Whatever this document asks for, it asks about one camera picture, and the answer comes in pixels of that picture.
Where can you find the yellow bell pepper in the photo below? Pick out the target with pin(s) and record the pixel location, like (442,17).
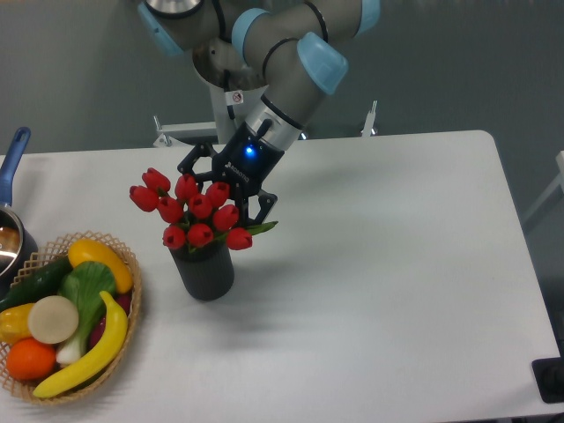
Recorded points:
(14,325)

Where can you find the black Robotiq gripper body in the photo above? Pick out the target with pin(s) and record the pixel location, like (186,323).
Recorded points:
(246,160)

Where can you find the green bok choy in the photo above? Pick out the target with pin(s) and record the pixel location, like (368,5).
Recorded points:
(82,287)

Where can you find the green cucumber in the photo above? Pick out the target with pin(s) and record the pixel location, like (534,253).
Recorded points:
(43,282)

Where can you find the orange fruit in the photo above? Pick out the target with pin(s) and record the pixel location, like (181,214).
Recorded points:
(30,359)

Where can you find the dark grey ribbed vase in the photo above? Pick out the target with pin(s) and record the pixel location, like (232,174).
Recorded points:
(207,273)

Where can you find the black device at table edge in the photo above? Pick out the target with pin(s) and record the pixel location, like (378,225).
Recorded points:
(548,374)

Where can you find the yellow squash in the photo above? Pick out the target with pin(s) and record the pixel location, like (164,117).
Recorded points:
(88,250)

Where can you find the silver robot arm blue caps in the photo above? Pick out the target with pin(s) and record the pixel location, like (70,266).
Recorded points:
(267,73)

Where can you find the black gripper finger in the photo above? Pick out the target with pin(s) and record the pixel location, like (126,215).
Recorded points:
(265,201)
(196,163)

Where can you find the blue handled saucepan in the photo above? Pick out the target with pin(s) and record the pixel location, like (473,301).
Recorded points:
(17,245)

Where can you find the woven wicker basket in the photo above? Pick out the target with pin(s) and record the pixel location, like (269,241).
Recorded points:
(47,254)

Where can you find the yellow banana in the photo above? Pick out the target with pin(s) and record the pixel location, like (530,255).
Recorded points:
(93,361)

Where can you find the red tulip bouquet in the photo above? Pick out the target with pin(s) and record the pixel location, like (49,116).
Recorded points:
(196,218)

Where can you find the beige round disc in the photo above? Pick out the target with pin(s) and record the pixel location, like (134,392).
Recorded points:
(52,319)

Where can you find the white furniture frame right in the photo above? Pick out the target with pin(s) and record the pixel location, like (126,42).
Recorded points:
(549,197)

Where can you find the purple red vegetable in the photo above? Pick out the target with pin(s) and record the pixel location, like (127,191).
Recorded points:
(124,301)

